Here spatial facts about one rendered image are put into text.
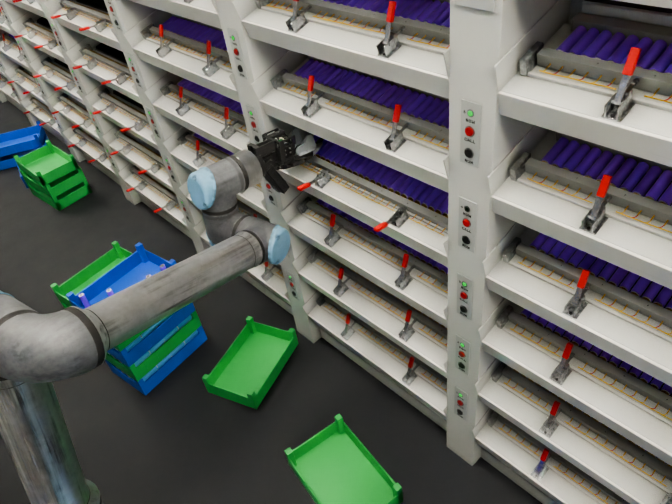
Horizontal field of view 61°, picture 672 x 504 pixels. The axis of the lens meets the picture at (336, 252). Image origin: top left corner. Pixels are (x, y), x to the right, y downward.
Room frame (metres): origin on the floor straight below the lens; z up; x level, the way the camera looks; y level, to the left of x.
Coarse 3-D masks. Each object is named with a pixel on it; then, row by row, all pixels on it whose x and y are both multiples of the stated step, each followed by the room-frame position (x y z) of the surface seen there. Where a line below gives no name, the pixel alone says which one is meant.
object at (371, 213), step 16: (288, 176) 1.33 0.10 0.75; (304, 176) 1.30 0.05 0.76; (320, 192) 1.22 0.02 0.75; (336, 192) 1.20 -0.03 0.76; (352, 192) 1.18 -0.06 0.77; (352, 208) 1.13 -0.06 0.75; (368, 208) 1.11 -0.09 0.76; (384, 208) 1.09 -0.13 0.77; (368, 224) 1.10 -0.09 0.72; (416, 224) 1.01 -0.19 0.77; (400, 240) 1.02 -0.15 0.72; (416, 240) 0.97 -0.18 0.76; (432, 240) 0.95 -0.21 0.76; (432, 256) 0.94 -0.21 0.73
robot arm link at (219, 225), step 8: (232, 208) 1.14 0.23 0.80; (208, 216) 1.13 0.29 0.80; (216, 216) 1.12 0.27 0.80; (224, 216) 1.13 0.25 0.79; (232, 216) 1.13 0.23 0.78; (240, 216) 1.13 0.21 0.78; (208, 224) 1.13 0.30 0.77; (216, 224) 1.12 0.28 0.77; (224, 224) 1.12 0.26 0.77; (232, 224) 1.11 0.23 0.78; (208, 232) 1.14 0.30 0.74; (216, 232) 1.12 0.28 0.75; (224, 232) 1.11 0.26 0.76; (216, 240) 1.12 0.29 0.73
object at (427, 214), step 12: (324, 168) 1.28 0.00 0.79; (336, 168) 1.25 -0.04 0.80; (348, 180) 1.21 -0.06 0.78; (360, 180) 1.18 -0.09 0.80; (372, 192) 1.14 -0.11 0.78; (384, 192) 1.11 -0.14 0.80; (396, 204) 1.08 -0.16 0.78; (408, 204) 1.05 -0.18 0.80; (420, 216) 1.02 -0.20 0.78; (432, 216) 0.99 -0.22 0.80; (444, 216) 0.98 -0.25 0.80; (444, 228) 0.96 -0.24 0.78
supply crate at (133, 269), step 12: (144, 252) 1.60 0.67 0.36; (120, 264) 1.54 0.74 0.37; (132, 264) 1.57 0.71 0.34; (144, 264) 1.58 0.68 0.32; (156, 264) 1.57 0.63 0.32; (168, 264) 1.51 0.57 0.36; (108, 276) 1.50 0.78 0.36; (120, 276) 1.53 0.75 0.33; (132, 276) 1.53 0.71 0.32; (144, 276) 1.52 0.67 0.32; (96, 288) 1.46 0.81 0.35; (108, 288) 1.48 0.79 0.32; (120, 288) 1.47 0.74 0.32; (72, 300) 1.39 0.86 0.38; (96, 300) 1.43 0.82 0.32
